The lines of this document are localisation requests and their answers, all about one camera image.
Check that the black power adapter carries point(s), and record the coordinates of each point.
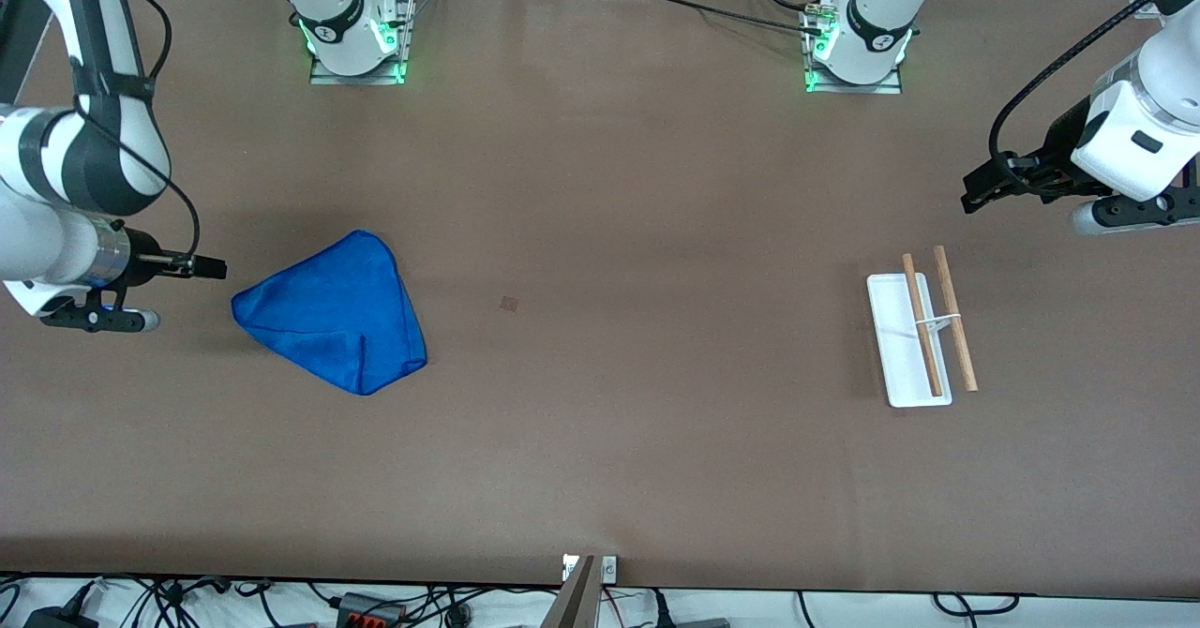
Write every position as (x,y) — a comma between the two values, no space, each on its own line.
(56,619)

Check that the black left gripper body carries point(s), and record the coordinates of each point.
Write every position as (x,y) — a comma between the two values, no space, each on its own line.
(1057,151)

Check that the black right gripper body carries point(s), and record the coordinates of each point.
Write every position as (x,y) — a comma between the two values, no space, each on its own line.
(143,261)

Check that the red and black connector box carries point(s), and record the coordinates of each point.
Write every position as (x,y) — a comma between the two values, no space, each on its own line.
(370,612)

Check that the blue towel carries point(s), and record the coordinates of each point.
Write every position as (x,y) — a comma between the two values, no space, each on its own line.
(337,319)

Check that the grey camera post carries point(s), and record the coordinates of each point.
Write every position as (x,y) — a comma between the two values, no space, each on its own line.
(574,605)

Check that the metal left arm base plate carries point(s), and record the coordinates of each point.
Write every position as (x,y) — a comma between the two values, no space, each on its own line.
(891,87)

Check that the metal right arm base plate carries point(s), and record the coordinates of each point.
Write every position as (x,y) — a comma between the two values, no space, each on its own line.
(323,78)

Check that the black plug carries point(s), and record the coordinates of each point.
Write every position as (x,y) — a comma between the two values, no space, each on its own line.
(661,609)

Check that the small metal bracket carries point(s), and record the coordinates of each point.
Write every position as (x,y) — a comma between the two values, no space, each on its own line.
(609,568)

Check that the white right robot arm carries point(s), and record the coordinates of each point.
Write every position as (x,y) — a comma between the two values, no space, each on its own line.
(37,234)

